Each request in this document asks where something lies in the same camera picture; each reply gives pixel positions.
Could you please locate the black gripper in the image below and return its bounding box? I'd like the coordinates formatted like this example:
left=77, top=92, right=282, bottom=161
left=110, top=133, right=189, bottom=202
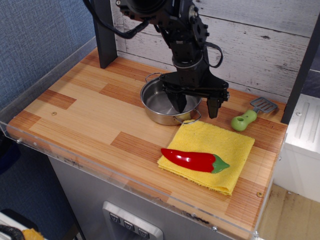
left=159, top=60, right=229, bottom=119

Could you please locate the red toy chili pepper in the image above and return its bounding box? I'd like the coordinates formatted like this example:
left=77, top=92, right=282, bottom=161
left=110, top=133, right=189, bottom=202
left=161, top=148, right=230, bottom=174

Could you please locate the green handled toy spatula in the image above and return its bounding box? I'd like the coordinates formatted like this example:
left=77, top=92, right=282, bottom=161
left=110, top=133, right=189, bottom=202
left=231, top=97, right=278, bottom=132

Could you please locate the grey toy fridge cabinet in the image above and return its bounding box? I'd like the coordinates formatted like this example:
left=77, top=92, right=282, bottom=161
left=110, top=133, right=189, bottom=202
left=49, top=157, right=247, bottom=240

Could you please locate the black braided cable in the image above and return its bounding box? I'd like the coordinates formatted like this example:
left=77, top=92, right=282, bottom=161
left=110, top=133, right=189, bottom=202
left=0, top=224, right=25, bottom=240

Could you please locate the dark grey vertical post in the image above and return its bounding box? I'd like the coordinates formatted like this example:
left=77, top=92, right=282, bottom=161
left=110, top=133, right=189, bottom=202
left=91, top=0, right=118, bottom=69

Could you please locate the white side cabinet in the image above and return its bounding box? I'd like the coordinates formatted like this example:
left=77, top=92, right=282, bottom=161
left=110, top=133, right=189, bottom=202
left=273, top=94, right=320, bottom=202

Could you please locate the yellow folded cloth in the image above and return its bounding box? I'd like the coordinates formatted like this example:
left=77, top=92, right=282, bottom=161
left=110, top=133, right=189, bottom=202
left=157, top=121, right=255, bottom=196

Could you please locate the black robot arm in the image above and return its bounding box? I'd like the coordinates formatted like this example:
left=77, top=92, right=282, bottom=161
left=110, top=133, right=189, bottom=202
left=116, top=0, right=229, bottom=119

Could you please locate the clear acrylic guard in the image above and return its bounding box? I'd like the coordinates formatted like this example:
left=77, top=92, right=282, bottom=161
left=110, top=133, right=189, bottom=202
left=0, top=39, right=288, bottom=240

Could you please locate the silver dispenser panel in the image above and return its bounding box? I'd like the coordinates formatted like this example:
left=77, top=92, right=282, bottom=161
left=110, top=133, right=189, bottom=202
left=102, top=201, right=164, bottom=240

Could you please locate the silver steel pot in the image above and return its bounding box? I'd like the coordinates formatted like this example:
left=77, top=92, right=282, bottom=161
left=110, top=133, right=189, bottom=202
left=140, top=72, right=202, bottom=126

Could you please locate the dark right vertical post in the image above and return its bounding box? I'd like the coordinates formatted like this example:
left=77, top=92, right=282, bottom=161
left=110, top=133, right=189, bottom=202
left=280, top=16, right=320, bottom=125

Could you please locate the yellow object bottom left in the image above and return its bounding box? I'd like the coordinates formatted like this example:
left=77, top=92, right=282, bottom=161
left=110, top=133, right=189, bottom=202
left=22, top=228, right=45, bottom=240

